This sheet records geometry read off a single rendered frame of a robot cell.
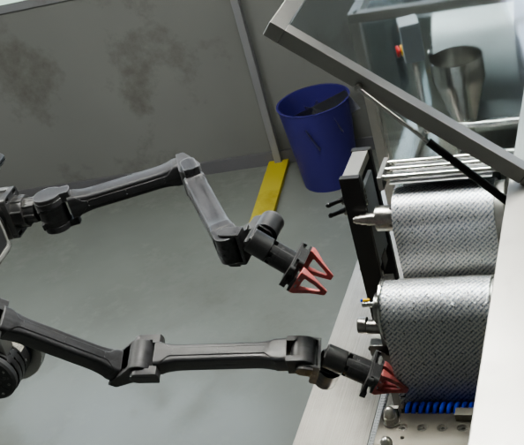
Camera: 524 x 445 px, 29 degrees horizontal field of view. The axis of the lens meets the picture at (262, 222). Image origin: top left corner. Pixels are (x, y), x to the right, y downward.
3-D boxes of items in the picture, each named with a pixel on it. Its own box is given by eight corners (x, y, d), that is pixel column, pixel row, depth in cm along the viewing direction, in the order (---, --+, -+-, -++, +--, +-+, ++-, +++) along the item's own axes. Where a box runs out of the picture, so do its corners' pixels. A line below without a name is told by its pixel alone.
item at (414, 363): (401, 406, 232) (387, 343, 224) (505, 406, 224) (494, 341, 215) (401, 407, 232) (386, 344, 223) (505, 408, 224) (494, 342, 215)
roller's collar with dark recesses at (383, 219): (382, 222, 248) (377, 199, 245) (406, 221, 245) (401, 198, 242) (377, 237, 242) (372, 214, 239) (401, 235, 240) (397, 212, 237)
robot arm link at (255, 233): (236, 252, 224) (247, 236, 221) (247, 235, 230) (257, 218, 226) (264, 268, 224) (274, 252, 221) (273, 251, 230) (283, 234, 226)
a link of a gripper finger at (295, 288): (316, 308, 223) (280, 287, 223) (325, 290, 229) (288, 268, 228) (330, 289, 219) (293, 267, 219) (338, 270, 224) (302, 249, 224)
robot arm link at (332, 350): (320, 357, 226) (327, 336, 230) (313, 372, 232) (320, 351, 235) (348, 369, 226) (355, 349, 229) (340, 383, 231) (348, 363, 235)
